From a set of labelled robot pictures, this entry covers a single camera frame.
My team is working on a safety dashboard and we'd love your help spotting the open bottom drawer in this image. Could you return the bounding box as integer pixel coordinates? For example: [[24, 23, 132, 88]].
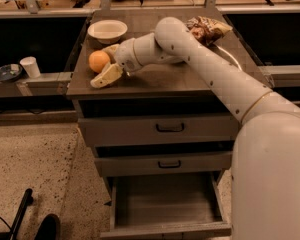
[[100, 172, 231, 240]]

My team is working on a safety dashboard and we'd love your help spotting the orange fruit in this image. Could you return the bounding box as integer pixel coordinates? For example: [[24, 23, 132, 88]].
[[88, 50, 110, 73]]

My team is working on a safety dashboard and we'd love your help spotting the black rounded base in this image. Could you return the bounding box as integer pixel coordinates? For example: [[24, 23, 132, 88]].
[[34, 214, 60, 240]]

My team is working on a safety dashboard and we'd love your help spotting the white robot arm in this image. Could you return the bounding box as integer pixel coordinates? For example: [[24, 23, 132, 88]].
[[91, 17, 300, 240]]

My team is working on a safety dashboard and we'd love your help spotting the grey drawer cabinet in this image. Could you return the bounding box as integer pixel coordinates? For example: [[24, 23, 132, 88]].
[[66, 7, 273, 240]]

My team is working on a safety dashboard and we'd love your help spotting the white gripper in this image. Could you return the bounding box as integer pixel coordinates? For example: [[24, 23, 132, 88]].
[[90, 38, 143, 89]]

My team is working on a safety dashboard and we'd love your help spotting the dark round plate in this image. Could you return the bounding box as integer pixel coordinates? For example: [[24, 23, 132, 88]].
[[0, 64, 23, 82]]

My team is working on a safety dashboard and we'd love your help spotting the white paper cup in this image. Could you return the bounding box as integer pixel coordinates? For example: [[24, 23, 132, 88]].
[[20, 56, 40, 78]]

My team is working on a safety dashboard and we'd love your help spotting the white bowl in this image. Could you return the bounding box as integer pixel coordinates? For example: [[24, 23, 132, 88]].
[[88, 20, 128, 44]]

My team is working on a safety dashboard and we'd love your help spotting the top drawer with handle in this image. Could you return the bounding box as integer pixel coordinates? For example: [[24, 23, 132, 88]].
[[78, 113, 239, 147]]

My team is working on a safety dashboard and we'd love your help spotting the brown chip bag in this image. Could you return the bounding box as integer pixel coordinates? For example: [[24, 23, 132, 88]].
[[185, 16, 232, 46]]

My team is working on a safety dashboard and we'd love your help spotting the black pole on floor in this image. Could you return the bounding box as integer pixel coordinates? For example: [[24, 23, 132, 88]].
[[8, 188, 33, 240]]

